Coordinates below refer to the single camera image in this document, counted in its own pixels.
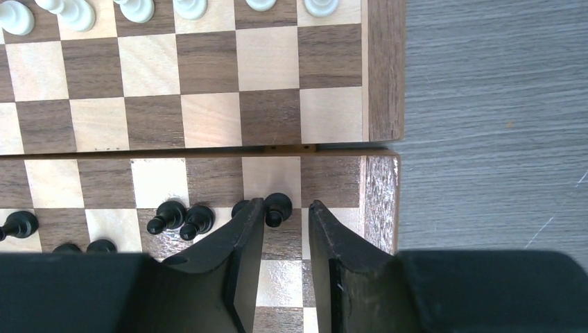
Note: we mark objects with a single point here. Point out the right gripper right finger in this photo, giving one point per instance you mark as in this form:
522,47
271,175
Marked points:
360,288

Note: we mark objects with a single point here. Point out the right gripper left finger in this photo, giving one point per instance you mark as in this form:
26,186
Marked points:
210,286

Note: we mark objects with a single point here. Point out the black pawn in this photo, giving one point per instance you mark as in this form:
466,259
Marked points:
101,246
279,208
20,224
198,220
238,207
170,215
67,248

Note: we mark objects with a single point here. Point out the wooden chess board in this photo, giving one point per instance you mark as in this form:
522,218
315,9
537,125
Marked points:
99,128

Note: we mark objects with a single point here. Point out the white chess piece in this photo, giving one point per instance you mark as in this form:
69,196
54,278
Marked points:
137,11
16,18
321,8
190,9
78,15
260,5

